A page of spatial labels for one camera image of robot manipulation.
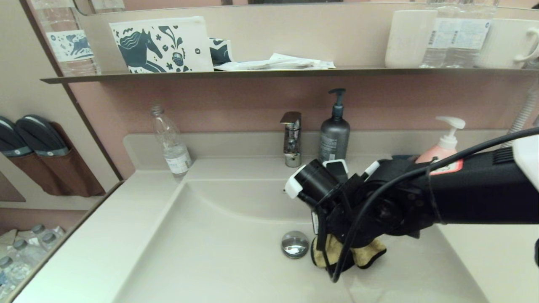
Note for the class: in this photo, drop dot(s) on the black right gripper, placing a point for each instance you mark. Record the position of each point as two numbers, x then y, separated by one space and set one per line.
353 225

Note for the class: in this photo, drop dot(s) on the yellow cleaning mitt black trim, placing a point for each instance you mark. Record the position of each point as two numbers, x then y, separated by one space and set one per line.
367 253

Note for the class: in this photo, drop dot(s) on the chrome faucet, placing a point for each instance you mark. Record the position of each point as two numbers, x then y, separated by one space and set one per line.
292 139

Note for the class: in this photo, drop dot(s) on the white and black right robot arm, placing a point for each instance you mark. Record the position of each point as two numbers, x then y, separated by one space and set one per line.
471 193

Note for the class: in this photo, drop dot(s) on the white ceramic sink basin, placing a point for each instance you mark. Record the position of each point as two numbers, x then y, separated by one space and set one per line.
189 235

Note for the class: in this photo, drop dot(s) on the chrome drain stopper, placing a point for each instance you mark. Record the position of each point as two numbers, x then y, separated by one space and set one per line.
294 245

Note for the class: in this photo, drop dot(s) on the grey pump soap bottle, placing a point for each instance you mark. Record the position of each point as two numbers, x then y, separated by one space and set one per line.
333 139

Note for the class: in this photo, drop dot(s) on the pink pump soap bottle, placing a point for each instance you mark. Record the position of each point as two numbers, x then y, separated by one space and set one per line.
446 145

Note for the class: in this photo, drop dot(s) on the white plastic packets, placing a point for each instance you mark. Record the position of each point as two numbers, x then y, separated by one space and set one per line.
273 64

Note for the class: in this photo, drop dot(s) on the clear plastic water bottle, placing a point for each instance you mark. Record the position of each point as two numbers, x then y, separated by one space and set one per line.
173 147

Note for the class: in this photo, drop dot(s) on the labelled clear water bottle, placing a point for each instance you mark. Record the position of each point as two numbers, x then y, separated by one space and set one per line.
473 38
440 38

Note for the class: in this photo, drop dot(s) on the white horse print pouch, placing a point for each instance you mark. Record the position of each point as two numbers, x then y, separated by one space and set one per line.
162 46

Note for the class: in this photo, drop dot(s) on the brown fabric slipper holder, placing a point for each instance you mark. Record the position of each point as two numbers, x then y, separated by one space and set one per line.
78 172

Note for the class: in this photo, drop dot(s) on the grey capped water bottle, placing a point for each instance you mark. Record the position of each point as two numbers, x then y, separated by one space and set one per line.
49 238
23 252
8 273
38 229

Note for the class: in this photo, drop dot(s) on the dark slipper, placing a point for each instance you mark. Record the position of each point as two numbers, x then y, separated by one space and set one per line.
40 134
8 139

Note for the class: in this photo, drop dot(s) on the clear bottle blue print label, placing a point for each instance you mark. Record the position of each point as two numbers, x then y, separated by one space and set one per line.
69 46

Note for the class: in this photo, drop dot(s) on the brown wall shelf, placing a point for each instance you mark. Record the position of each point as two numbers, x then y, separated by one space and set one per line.
252 75

